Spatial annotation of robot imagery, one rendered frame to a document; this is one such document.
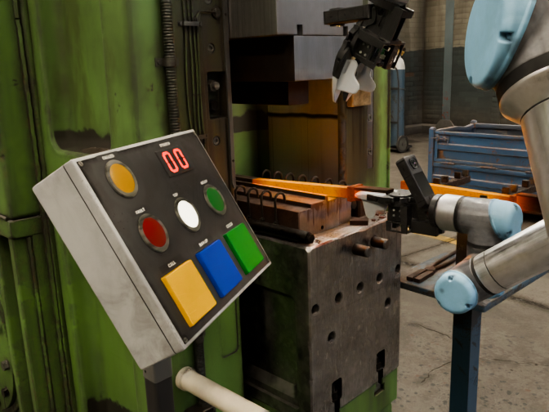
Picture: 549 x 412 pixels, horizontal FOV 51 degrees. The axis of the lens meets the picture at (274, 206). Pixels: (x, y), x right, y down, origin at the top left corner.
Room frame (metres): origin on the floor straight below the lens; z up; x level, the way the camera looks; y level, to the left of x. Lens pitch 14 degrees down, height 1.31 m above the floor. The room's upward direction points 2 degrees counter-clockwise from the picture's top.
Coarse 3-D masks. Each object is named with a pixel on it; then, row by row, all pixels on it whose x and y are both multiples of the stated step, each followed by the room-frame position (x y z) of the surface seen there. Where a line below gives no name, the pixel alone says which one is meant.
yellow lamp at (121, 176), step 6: (114, 168) 0.77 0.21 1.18; (120, 168) 0.78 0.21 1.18; (126, 168) 0.79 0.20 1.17; (114, 174) 0.76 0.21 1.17; (120, 174) 0.77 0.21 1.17; (126, 174) 0.78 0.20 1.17; (114, 180) 0.76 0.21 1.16; (120, 180) 0.76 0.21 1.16; (126, 180) 0.77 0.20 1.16; (132, 180) 0.79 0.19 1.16; (120, 186) 0.76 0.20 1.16; (126, 186) 0.77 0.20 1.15; (132, 186) 0.78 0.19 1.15; (126, 192) 0.76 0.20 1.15
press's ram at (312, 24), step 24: (240, 0) 1.31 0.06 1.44; (264, 0) 1.26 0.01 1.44; (288, 0) 1.26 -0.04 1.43; (312, 0) 1.31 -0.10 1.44; (336, 0) 1.37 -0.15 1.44; (360, 0) 1.44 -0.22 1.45; (240, 24) 1.31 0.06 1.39; (264, 24) 1.26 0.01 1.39; (288, 24) 1.26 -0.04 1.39; (312, 24) 1.31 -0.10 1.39
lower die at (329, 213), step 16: (240, 176) 1.67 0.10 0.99; (240, 192) 1.47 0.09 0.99; (256, 192) 1.45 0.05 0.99; (272, 192) 1.44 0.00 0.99; (288, 192) 1.42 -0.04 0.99; (304, 192) 1.38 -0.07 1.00; (240, 208) 1.40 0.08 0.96; (256, 208) 1.36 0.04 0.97; (272, 208) 1.33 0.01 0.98; (288, 208) 1.30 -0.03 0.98; (304, 208) 1.30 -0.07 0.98; (320, 208) 1.33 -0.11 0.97; (336, 208) 1.37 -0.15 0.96; (288, 224) 1.29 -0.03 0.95; (304, 224) 1.28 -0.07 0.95; (320, 224) 1.32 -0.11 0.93; (336, 224) 1.37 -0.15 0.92
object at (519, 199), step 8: (400, 184) 1.63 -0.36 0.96; (432, 184) 1.57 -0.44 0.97; (440, 192) 1.53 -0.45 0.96; (448, 192) 1.51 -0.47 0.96; (456, 192) 1.49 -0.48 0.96; (464, 192) 1.47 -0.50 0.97; (472, 192) 1.46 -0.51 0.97; (480, 192) 1.45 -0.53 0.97; (488, 192) 1.44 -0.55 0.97; (512, 200) 1.36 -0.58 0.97; (520, 200) 1.37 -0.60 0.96; (528, 200) 1.35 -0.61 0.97; (536, 200) 1.34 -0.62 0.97; (528, 208) 1.35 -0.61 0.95; (536, 208) 1.34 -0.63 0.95
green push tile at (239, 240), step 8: (240, 224) 0.96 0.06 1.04; (232, 232) 0.92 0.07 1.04; (240, 232) 0.94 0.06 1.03; (248, 232) 0.97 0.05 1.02; (232, 240) 0.90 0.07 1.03; (240, 240) 0.93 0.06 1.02; (248, 240) 0.95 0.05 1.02; (232, 248) 0.90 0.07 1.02; (240, 248) 0.91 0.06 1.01; (248, 248) 0.93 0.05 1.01; (256, 248) 0.95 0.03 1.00; (240, 256) 0.90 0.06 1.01; (248, 256) 0.92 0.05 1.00; (256, 256) 0.94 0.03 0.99; (240, 264) 0.89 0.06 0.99; (248, 264) 0.90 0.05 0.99; (256, 264) 0.92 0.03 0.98; (248, 272) 0.89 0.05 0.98
